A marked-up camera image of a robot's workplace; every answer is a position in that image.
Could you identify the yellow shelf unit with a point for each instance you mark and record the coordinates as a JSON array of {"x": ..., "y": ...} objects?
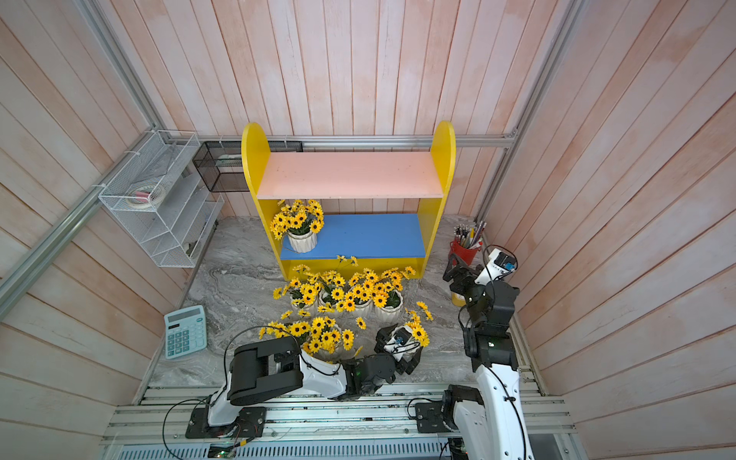
[{"x": 353, "y": 241}]

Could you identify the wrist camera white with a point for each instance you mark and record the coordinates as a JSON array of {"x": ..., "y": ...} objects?
[
  {"x": 499, "y": 263},
  {"x": 400, "y": 341}
]

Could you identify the black wire basket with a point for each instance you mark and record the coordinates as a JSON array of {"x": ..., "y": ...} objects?
[{"x": 221, "y": 167}]

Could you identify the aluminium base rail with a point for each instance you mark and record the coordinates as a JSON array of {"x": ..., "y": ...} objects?
[{"x": 302, "y": 425}]

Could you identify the red pencil cup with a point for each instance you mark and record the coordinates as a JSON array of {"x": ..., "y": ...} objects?
[{"x": 467, "y": 241}]

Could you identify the yellow alarm clock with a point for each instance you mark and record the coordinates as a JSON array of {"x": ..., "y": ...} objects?
[{"x": 458, "y": 300}]

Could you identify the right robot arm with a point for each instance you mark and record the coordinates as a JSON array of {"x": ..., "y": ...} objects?
[{"x": 484, "y": 421}]

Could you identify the sunflower pot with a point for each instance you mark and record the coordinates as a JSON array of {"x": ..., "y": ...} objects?
[
  {"x": 302, "y": 288},
  {"x": 360, "y": 292},
  {"x": 326, "y": 340},
  {"x": 298, "y": 223},
  {"x": 388, "y": 292},
  {"x": 292, "y": 323},
  {"x": 338, "y": 285},
  {"x": 416, "y": 323}
]

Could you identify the tape roll in rack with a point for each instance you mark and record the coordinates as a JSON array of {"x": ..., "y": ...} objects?
[{"x": 145, "y": 196}]

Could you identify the light blue calculator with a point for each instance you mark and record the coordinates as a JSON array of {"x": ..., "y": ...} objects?
[{"x": 185, "y": 332}]

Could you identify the white wire mesh rack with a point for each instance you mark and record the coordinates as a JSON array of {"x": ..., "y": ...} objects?
[{"x": 175, "y": 233}]

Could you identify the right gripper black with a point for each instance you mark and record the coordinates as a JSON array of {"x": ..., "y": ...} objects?
[{"x": 462, "y": 274}]

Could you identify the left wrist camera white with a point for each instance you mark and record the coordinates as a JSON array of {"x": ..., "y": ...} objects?
[{"x": 400, "y": 341}]

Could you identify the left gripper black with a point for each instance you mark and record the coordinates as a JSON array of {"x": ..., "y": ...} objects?
[{"x": 409, "y": 366}]

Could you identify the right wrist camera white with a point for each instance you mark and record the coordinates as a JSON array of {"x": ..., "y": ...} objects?
[{"x": 499, "y": 263}]

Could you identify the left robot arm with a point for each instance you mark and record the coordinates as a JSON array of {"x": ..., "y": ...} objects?
[{"x": 262, "y": 371}]

